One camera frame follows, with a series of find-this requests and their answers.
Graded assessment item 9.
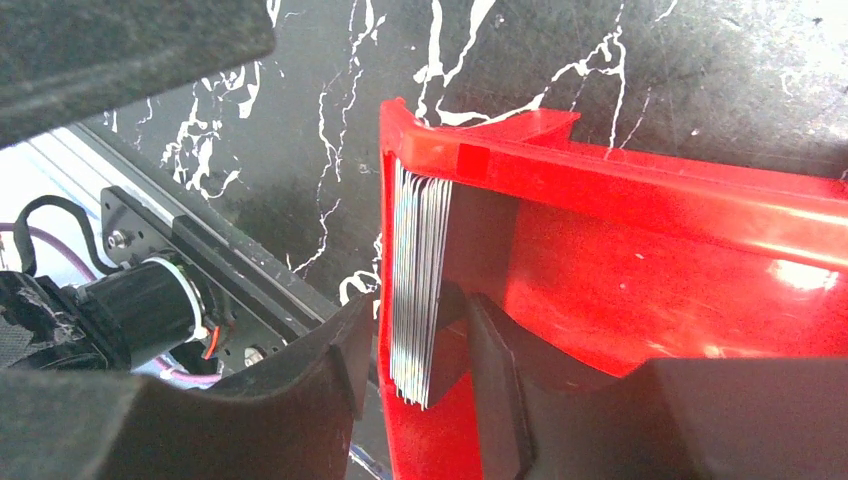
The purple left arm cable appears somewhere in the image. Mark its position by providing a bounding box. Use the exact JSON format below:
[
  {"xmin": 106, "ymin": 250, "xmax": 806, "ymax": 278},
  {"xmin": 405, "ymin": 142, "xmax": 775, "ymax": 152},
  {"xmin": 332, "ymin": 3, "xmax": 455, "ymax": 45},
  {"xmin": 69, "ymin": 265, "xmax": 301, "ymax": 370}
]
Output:
[{"xmin": 0, "ymin": 195, "xmax": 223, "ymax": 387}]

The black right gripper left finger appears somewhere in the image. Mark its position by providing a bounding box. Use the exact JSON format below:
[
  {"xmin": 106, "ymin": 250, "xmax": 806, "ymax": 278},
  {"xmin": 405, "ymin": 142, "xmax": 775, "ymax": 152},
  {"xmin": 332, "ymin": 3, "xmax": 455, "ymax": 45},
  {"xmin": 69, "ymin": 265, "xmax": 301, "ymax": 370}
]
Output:
[{"xmin": 1, "ymin": 294, "xmax": 374, "ymax": 479}]

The black card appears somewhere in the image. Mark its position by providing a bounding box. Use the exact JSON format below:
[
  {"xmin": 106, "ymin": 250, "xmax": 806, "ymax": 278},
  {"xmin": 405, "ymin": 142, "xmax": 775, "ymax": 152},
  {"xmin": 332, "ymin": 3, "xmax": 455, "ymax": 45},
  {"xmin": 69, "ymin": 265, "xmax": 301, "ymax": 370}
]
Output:
[{"xmin": 425, "ymin": 184, "xmax": 519, "ymax": 409}]

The red plastic bin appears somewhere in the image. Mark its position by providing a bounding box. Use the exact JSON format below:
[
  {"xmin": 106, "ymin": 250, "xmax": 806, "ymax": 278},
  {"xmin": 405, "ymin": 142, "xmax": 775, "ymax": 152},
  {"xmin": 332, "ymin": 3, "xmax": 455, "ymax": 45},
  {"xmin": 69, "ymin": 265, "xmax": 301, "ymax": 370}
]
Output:
[{"xmin": 378, "ymin": 99, "xmax": 847, "ymax": 479}]

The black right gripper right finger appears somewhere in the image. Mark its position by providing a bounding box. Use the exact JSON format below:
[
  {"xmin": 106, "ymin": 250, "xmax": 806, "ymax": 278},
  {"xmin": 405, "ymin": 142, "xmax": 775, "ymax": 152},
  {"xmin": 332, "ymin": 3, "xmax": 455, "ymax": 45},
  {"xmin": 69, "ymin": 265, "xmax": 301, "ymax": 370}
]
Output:
[{"xmin": 468, "ymin": 294, "xmax": 847, "ymax": 479}]

